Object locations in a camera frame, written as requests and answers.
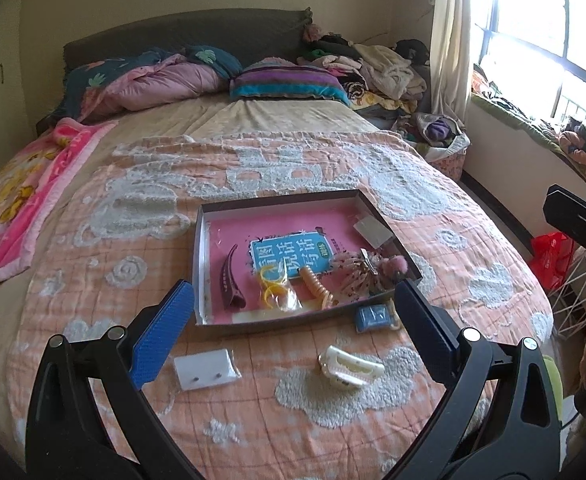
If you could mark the shallow box with pink bottom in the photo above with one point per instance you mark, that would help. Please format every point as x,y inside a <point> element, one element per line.
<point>293,240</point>

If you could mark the pile of clothes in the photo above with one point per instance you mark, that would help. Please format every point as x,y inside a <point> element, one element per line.
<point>373,75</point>

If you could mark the basket with clothes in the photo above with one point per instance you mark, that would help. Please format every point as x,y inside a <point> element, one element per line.
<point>440,140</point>

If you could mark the red plastic bag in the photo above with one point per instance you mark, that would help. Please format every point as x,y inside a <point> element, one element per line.
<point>553,257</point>

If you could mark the striped purple pillow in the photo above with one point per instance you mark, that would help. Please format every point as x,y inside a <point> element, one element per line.
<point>288,82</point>

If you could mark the pink feathery hair accessory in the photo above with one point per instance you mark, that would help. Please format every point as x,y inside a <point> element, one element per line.
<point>373,270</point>

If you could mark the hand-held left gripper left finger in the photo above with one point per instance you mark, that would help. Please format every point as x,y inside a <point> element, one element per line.
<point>160,332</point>

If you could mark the pink and navy duvet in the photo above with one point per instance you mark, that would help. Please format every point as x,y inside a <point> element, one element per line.
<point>148,80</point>

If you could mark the beige bed sheet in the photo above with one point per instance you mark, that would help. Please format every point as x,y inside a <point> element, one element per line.
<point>253,115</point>

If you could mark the small blue box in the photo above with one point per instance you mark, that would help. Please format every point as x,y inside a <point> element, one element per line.
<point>374,318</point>

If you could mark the orange pearl hair clip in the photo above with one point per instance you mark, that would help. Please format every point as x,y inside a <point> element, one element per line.
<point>318,287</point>

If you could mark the small clear plastic packet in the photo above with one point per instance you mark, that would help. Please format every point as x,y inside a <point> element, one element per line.
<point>373,232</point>

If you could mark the cream curtain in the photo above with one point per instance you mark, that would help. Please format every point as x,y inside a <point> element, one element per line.
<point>453,35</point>

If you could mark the white earring card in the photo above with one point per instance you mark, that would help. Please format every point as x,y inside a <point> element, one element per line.
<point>205,370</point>

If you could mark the clothes on windowsill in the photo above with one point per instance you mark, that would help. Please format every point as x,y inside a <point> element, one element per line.
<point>563,135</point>

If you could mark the window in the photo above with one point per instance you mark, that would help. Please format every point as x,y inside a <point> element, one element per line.
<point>543,25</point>

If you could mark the dark headboard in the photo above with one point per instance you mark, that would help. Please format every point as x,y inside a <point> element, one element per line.
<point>173,35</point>

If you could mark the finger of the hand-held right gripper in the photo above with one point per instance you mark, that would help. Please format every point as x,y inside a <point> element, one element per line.
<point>585,230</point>

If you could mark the pink cartoon blanket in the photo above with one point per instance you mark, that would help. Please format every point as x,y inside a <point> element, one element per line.
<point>18,195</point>

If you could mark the maroon hair clip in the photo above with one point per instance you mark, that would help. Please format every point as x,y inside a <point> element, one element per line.
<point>230,282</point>

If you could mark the white hair claw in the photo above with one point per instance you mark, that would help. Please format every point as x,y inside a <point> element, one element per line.
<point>350,366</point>

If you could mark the orange quilt with cloud pattern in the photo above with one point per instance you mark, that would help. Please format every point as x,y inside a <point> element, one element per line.
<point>123,240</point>

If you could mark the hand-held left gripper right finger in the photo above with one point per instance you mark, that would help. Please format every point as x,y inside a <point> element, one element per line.
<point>430,332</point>

